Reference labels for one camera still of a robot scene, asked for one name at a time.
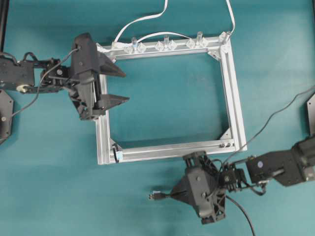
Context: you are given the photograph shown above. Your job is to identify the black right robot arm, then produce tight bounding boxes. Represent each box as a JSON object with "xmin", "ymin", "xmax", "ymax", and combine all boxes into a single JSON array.
[{"xmin": 168, "ymin": 137, "xmax": 315, "ymax": 224}]

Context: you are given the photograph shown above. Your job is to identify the black zip tie loop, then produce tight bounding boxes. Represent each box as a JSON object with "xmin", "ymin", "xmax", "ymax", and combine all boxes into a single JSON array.
[{"xmin": 112, "ymin": 144, "xmax": 119, "ymax": 163}]

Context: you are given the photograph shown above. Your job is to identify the blue tape mount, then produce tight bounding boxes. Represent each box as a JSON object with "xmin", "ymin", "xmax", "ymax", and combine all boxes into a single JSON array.
[{"xmin": 116, "ymin": 151, "xmax": 123, "ymax": 161}]

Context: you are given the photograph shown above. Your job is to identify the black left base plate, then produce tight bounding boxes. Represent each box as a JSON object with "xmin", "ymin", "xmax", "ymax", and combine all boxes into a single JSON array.
[{"xmin": 0, "ymin": 89, "xmax": 14, "ymax": 144}]

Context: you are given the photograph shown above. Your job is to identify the clear cable clip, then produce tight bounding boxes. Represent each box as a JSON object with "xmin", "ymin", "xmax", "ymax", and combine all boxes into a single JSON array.
[
  {"xmin": 186, "ymin": 31, "xmax": 209, "ymax": 49},
  {"xmin": 155, "ymin": 35, "xmax": 178, "ymax": 52},
  {"xmin": 124, "ymin": 37, "xmax": 147, "ymax": 54}
]

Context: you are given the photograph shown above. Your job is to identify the black USB cable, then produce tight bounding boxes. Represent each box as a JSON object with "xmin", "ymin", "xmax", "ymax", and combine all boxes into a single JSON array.
[{"xmin": 148, "ymin": 190, "xmax": 256, "ymax": 236}]

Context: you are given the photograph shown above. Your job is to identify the black vertical frame post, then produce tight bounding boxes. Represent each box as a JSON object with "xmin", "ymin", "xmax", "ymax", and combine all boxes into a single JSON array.
[{"xmin": 0, "ymin": 0, "xmax": 10, "ymax": 52}]

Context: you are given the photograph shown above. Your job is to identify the white flat cable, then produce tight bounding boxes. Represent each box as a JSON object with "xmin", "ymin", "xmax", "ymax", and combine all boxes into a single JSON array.
[{"xmin": 112, "ymin": 0, "xmax": 236, "ymax": 49}]

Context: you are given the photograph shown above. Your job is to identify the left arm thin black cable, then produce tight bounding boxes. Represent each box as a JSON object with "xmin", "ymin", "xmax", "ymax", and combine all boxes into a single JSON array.
[{"xmin": 9, "ymin": 46, "xmax": 82, "ymax": 118}]

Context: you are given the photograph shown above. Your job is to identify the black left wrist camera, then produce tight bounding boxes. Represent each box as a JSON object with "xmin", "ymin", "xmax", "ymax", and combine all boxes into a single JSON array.
[{"xmin": 69, "ymin": 32, "xmax": 100, "ymax": 80}]

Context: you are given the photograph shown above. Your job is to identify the grey right base plate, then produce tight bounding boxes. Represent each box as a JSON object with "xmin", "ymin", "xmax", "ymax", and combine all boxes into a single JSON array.
[{"xmin": 306, "ymin": 94, "xmax": 315, "ymax": 136}]

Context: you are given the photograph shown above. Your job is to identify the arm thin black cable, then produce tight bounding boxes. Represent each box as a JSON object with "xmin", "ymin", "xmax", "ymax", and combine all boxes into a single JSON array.
[
  {"xmin": 9, "ymin": 46, "xmax": 82, "ymax": 118},
  {"xmin": 221, "ymin": 86, "xmax": 315, "ymax": 170}
]

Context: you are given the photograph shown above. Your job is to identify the aluminium extrusion frame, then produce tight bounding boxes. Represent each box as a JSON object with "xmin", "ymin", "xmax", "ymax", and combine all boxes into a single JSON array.
[{"xmin": 95, "ymin": 32, "xmax": 247, "ymax": 165}]

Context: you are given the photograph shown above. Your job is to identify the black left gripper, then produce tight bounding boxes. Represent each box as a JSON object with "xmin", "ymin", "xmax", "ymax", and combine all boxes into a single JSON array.
[{"xmin": 65, "ymin": 43, "xmax": 129, "ymax": 120}]

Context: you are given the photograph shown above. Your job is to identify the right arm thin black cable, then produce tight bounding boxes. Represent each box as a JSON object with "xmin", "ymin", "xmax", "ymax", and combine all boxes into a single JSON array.
[{"xmin": 221, "ymin": 86, "xmax": 315, "ymax": 170}]

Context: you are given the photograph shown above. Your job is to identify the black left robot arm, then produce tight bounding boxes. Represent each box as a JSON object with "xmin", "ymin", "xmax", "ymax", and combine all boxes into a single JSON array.
[{"xmin": 0, "ymin": 33, "xmax": 129, "ymax": 120}]

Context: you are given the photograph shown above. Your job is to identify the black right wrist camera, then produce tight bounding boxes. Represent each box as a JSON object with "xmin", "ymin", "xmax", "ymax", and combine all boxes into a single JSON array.
[{"xmin": 185, "ymin": 166, "xmax": 216, "ymax": 218}]

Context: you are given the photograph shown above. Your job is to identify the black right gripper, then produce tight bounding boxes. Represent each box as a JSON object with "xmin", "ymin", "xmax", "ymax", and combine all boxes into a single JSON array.
[{"xmin": 171, "ymin": 151, "xmax": 225, "ymax": 218}]

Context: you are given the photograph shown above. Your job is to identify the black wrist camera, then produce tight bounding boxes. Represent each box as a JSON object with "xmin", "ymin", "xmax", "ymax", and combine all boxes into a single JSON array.
[
  {"xmin": 185, "ymin": 166, "xmax": 216, "ymax": 218},
  {"xmin": 69, "ymin": 32, "xmax": 100, "ymax": 80}
]

